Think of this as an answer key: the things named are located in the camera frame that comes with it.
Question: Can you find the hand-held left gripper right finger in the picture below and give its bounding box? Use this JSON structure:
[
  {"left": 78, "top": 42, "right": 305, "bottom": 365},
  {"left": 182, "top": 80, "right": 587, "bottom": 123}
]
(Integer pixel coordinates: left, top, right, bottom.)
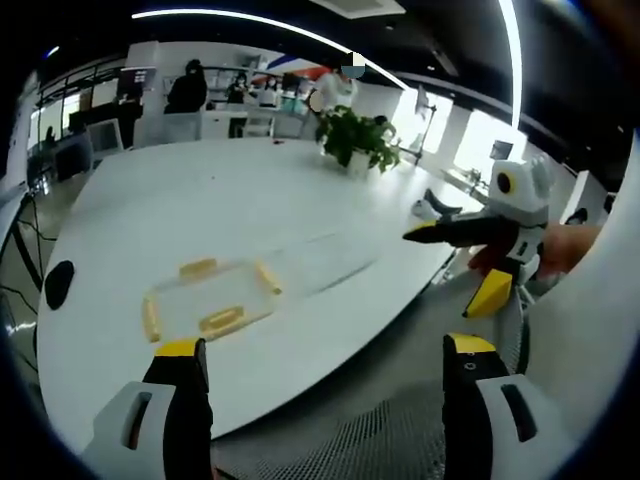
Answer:
[{"left": 441, "top": 332, "right": 582, "bottom": 480}]

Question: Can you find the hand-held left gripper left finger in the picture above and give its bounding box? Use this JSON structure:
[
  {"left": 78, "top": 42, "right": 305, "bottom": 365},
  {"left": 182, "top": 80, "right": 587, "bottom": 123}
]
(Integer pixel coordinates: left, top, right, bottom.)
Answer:
[{"left": 82, "top": 337, "right": 215, "bottom": 480}]

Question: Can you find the person's right hand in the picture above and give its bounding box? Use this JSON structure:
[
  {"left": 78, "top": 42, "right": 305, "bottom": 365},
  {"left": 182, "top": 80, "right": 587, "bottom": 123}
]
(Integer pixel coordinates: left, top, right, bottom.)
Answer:
[{"left": 536, "top": 223, "right": 605, "bottom": 277}]

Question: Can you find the black and white object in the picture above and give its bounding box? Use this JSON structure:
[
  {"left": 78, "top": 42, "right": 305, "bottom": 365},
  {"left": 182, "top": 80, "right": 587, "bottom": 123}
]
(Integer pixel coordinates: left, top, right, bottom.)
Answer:
[{"left": 411, "top": 188, "right": 465, "bottom": 222}]

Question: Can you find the black lamp stand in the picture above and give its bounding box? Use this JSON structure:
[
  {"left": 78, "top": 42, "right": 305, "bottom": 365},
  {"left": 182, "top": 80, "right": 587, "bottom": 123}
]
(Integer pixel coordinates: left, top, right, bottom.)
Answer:
[{"left": 412, "top": 83, "right": 440, "bottom": 164}]

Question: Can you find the grey mesh office chair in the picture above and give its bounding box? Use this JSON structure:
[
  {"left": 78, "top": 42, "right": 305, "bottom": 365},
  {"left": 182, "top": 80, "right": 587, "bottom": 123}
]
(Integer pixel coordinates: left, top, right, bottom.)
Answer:
[{"left": 209, "top": 279, "right": 532, "bottom": 480}]

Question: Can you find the clear box with yellow clasps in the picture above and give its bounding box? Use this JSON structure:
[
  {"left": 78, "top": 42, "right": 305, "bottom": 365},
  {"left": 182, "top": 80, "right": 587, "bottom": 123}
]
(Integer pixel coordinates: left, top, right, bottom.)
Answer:
[{"left": 141, "top": 255, "right": 284, "bottom": 346}]

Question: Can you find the green potted plant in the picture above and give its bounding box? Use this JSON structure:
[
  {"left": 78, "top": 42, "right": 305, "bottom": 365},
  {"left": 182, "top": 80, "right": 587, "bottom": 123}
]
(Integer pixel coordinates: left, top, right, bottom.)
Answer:
[{"left": 316, "top": 105, "right": 404, "bottom": 177}]

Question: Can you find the long ceiling light strip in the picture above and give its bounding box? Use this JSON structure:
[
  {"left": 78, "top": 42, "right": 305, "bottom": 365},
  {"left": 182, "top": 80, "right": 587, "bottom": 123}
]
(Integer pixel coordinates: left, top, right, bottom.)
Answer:
[
  {"left": 130, "top": 8, "right": 409, "bottom": 91},
  {"left": 496, "top": 0, "right": 524, "bottom": 132}
]

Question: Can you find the black oval object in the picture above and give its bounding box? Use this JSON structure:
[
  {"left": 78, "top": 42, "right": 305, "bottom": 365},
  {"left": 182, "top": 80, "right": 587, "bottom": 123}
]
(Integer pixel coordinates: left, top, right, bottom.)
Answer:
[{"left": 43, "top": 259, "right": 76, "bottom": 312}]

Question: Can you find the white computer monitor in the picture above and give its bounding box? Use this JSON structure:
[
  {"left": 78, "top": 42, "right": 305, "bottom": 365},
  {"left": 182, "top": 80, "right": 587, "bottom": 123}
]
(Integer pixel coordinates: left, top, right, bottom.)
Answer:
[{"left": 86, "top": 118, "right": 125, "bottom": 153}]

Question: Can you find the black floor cable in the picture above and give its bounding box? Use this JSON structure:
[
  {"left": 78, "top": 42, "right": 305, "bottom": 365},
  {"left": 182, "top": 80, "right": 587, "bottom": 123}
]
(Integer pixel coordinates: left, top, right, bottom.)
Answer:
[{"left": 0, "top": 188, "right": 54, "bottom": 351}]

